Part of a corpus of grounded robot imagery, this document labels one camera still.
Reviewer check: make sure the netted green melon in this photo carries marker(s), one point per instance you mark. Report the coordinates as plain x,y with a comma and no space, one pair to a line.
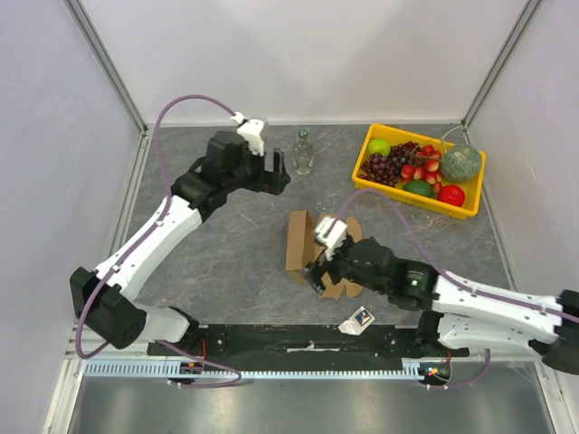
461,163

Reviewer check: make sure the purple grape bunch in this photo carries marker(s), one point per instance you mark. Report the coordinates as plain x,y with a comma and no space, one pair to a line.
384,170

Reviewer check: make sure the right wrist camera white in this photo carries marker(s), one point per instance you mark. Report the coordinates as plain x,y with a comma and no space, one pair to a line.
330,234

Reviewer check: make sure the red apple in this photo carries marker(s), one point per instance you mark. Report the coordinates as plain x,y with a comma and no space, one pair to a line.
452,195

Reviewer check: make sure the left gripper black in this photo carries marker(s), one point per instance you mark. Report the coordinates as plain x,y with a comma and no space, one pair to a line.
268,182

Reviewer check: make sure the white slotted cable duct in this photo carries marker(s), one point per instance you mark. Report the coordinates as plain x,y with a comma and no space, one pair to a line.
183,370

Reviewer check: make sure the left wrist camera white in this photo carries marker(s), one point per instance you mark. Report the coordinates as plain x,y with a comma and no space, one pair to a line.
251,129

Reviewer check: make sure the yellow plastic tray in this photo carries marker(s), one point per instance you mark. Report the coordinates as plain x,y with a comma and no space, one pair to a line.
396,136

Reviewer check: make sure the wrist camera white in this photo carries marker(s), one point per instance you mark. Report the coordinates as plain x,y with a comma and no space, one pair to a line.
251,129
330,234

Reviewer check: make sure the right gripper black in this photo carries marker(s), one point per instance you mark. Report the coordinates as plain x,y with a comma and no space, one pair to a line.
328,269

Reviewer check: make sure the brown cardboard box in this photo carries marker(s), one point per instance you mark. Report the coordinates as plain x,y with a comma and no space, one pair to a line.
302,249

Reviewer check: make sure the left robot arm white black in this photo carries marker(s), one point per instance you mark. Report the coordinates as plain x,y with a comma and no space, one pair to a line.
104,298

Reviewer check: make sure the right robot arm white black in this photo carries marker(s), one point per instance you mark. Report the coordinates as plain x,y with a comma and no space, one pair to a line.
458,313

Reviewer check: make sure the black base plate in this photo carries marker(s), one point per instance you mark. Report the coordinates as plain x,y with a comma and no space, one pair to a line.
310,347

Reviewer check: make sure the small white packet blue label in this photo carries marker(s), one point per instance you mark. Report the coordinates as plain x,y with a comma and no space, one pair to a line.
357,323

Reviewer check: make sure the clear glass bottle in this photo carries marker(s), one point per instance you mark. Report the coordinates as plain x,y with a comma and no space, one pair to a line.
303,153

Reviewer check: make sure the green apple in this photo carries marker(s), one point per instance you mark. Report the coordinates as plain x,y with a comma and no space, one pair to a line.
379,146

